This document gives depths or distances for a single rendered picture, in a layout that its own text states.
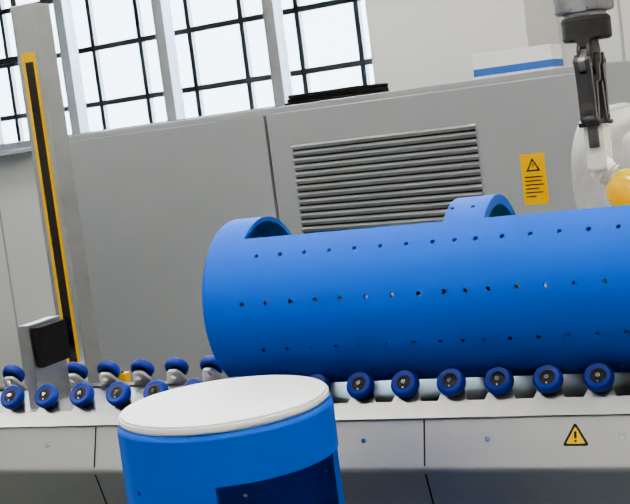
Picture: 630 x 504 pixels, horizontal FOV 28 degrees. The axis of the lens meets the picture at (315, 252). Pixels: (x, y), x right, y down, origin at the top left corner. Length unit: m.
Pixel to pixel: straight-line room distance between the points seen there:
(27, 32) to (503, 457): 1.38
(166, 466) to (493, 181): 2.25
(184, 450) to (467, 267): 0.55
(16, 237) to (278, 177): 2.93
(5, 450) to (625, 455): 1.09
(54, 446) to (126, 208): 2.28
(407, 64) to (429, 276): 3.03
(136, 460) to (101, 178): 2.99
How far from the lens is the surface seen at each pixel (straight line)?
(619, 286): 1.81
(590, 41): 1.95
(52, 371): 2.39
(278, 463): 1.55
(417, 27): 4.85
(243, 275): 2.00
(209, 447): 1.53
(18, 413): 2.32
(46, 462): 2.28
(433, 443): 1.94
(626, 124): 2.50
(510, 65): 3.78
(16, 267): 6.79
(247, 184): 4.11
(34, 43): 2.70
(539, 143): 3.59
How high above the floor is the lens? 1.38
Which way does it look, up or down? 6 degrees down
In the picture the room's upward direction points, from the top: 7 degrees counter-clockwise
